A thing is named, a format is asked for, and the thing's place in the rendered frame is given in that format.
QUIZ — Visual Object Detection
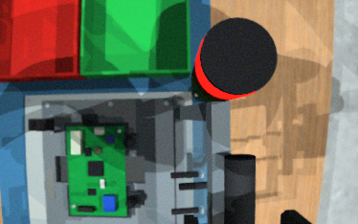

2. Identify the red open-top bin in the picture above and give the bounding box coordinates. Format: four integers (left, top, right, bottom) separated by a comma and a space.
0, 0, 86, 82

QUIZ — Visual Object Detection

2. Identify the green circuit board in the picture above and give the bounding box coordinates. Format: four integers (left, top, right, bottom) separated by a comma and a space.
66, 126, 127, 216

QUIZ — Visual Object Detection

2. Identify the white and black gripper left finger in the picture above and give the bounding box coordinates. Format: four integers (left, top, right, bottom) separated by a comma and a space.
184, 214, 199, 224

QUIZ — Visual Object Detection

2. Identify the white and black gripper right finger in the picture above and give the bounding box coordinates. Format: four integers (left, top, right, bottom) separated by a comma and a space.
280, 210, 312, 224

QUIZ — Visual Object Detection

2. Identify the green bin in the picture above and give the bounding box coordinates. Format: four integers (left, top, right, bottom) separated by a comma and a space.
80, 0, 190, 79

